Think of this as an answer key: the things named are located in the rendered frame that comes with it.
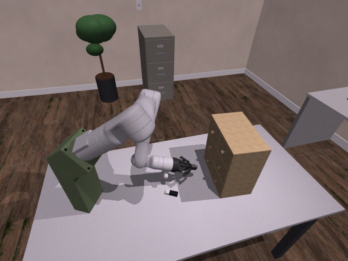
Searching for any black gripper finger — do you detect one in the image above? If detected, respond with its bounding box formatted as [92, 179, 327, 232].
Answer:
[180, 164, 198, 176]
[179, 156, 197, 166]

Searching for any brown wooden drawer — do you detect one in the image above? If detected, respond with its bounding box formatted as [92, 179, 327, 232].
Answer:
[211, 165, 223, 197]
[209, 118, 221, 147]
[204, 147, 214, 173]
[215, 151, 228, 184]
[207, 133, 217, 161]
[218, 135, 233, 169]

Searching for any brown wooden chest of drawers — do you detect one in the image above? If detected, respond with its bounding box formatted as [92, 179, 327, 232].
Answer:
[211, 112, 272, 199]

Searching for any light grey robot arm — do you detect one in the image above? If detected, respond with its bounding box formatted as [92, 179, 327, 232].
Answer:
[72, 89, 173, 179]

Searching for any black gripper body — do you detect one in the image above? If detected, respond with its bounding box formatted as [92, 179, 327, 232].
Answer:
[171, 157, 186, 173]

